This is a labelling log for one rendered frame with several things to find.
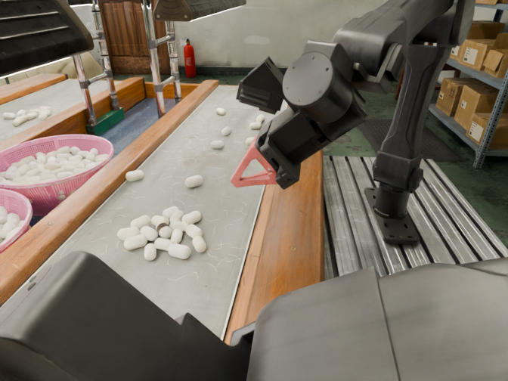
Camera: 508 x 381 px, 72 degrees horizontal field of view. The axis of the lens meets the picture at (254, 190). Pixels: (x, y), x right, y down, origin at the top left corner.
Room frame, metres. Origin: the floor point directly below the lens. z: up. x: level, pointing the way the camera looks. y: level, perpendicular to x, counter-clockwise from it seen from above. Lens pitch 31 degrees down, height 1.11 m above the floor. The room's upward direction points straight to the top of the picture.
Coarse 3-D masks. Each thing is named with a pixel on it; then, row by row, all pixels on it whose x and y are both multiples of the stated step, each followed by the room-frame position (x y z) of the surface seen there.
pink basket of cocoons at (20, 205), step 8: (0, 192) 0.57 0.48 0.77; (8, 192) 0.56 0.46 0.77; (16, 192) 0.56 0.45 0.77; (0, 200) 0.56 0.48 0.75; (8, 200) 0.56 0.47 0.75; (16, 200) 0.55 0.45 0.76; (24, 200) 0.54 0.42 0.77; (8, 208) 0.56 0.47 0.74; (16, 208) 0.55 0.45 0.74; (24, 208) 0.53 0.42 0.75; (32, 208) 0.52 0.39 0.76; (24, 216) 0.53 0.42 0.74; (24, 224) 0.46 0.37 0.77; (16, 232) 0.44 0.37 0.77; (24, 232) 0.46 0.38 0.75; (8, 240) 0.42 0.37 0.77; (16, 240) 0.44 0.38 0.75; (0, 248) 0.40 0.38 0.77
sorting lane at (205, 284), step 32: (224, 96) 1.31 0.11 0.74; (192, 128) 0.98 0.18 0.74; (224, 128) 0.98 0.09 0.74; (160, 160) 0.76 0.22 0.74; (192, 160) 0.76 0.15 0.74; (224, 160) 0.76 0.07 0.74; (256, 160) 0.76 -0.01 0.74; (128, 192) 0.61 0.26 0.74; (160, 192) 0.61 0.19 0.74; (192, 192) 0.61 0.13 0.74; (224, 192) 0.61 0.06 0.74; (256, 192) 0.61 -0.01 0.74; (96, 224) 0.50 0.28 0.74; (128, 224) 0.50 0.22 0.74; (224, 224) 0.50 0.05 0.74; (64, 256) 0.42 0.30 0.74; (128, 256) 0.42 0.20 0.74; (160, 256) 0.42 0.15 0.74; (192, 256) 0.42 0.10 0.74; (224, 256) 0.42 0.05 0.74; (160, 288) 0.35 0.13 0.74; (192, 288) 0.35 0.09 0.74; (224, 288) 0.35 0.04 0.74; (224, 320) 0.30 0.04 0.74
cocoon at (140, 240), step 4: (136, 236) 0.44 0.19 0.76; (140, 236) 0.44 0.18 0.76; (144, 236) 0.45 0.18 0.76; (128, 240) 0.43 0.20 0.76; (132, 240) 0.43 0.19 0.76; (136, 240) 0.43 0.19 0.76; (140, 240) 0.44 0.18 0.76; (144, 240) 0.44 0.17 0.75; (124, 244) 0.43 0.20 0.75; (128, 244) 0.43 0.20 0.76; (132, 244) 0.43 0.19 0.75; (136, 244) 0.43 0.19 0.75; (140, 244) 0.43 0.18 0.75; (144, 244) 0.44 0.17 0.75; (128, 248) 0.43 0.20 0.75; (132, 248) 0.43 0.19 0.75
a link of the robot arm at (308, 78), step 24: (312, 48) 0.38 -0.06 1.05; (336, 48) 0.37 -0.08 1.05; (288, 72) 0.38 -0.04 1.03; (312, 72) 0.37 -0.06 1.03; (336, 72) 0.36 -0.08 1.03; (360, 72) 0.40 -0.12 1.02; (384, 72) 0.41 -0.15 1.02; (288, 96) 0.37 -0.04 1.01; (312, 96) 0.35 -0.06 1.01; (336, 96) 0.36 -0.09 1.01
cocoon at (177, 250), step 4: (172, 244) 0.42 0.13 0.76; (176, 244) 0.42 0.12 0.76; (180, 244) 0.42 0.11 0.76; (172, 248) 0.41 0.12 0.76; (176, 248) 0.41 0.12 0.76; (180, 248) 0.41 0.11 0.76; (184, 248) 0.41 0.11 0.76; (188, 248) 0.42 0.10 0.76; (172, 252) 0.41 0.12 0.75; (176, 252) 0.41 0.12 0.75; (180, 252) 0.41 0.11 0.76; (184, 252) 0.41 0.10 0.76; (188, 252) 0.41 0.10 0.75; (176, 256) 0.41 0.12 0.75; (180, 256) 0.41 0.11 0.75; (184, 256) 0.40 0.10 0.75; (188, 256) 0.41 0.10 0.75
